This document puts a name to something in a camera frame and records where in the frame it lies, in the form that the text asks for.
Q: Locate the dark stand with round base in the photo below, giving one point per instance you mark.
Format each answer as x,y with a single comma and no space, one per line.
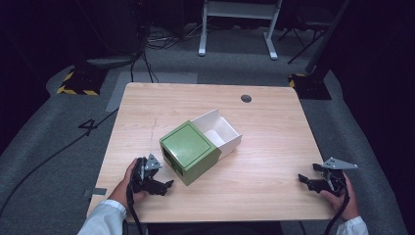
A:
114,39

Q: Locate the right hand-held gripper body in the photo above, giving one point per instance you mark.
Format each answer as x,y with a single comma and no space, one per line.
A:
334,176

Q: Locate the black tape floor mark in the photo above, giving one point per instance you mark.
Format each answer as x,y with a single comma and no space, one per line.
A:
88,126

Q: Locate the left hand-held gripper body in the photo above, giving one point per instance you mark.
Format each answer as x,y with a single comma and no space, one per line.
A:
147,173

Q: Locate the black slanted metal column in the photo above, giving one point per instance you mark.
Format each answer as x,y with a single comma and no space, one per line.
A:
328,39

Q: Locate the person's right hand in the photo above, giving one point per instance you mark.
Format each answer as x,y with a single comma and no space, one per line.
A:
342,202

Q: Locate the grey tape strip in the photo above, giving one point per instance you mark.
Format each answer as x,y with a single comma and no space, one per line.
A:
96,192

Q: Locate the green drawer cabinet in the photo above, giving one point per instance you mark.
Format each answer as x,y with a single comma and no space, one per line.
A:
187,148

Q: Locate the person's left hand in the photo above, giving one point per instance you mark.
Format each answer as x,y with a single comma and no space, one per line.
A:
125,191

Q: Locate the black yellow striped base plate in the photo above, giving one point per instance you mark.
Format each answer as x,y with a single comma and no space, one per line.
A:
310,86
81,83

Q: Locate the white drawer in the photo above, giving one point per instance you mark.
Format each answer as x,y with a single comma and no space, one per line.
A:
219,130

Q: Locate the black tripod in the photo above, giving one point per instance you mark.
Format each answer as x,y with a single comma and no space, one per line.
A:
303,39

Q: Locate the white metal stand frame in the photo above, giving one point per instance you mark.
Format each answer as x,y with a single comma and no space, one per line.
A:
239,9

